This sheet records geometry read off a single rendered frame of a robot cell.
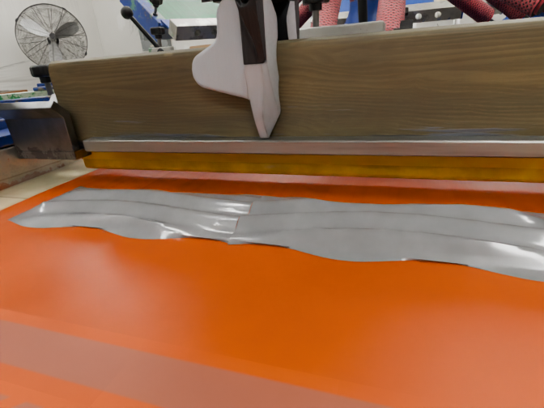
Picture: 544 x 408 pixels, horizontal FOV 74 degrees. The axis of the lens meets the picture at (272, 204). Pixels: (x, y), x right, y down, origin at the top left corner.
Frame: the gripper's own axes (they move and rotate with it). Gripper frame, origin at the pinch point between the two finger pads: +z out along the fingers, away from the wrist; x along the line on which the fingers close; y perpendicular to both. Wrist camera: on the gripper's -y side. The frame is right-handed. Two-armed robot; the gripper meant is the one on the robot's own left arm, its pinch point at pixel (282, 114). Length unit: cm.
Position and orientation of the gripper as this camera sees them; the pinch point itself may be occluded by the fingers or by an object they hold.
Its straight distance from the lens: 28.7
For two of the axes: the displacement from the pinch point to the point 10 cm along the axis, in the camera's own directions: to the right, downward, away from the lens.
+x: -3.1, 4.0, -8.6
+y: -9.5, -0.5, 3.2
